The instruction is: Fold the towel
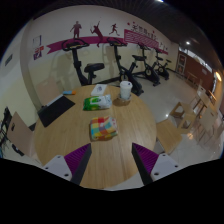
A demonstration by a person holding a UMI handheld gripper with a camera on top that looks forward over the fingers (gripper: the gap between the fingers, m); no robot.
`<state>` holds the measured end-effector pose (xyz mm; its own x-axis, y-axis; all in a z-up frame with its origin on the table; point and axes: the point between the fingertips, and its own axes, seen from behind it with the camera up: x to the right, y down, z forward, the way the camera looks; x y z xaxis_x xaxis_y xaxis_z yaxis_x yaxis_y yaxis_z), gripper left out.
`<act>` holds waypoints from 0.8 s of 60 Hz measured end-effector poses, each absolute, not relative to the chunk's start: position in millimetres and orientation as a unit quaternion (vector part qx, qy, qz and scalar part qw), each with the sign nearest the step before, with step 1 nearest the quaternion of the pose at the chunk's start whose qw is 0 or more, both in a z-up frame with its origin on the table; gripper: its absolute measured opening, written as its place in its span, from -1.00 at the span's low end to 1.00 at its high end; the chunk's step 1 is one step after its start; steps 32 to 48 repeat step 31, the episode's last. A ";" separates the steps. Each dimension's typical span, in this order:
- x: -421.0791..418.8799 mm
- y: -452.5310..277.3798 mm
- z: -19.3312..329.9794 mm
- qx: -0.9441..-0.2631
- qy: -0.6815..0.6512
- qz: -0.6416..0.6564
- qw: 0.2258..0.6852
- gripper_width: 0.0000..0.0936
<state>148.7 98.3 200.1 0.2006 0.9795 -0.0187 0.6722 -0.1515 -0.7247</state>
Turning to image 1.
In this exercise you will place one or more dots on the brown tape roll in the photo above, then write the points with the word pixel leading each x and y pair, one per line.
pixel 121 101

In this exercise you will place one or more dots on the black folio tablet case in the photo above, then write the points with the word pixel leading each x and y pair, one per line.
pixel 55 110

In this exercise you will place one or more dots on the group of wooden chairs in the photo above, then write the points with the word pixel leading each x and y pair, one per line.
pixel 200 113

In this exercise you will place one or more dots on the wall poster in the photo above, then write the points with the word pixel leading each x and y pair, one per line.
pixel 38 48

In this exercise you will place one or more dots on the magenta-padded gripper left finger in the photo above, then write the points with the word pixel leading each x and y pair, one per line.
pixel 60 165

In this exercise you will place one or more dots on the green wet wipes pack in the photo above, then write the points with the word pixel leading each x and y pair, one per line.
pixel 97 102

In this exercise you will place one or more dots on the white lidded cup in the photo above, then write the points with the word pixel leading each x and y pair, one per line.
pixel 126 89

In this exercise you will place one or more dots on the pale wooden chair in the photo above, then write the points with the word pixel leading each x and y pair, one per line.
pixel 48 91

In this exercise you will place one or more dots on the blue and orange tube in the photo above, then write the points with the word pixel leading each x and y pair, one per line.
pixel 69 92

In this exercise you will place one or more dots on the white tissue pack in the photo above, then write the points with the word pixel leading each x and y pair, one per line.
pixel 99 89

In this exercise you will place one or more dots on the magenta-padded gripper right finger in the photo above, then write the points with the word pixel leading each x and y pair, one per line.
pixel 163 165

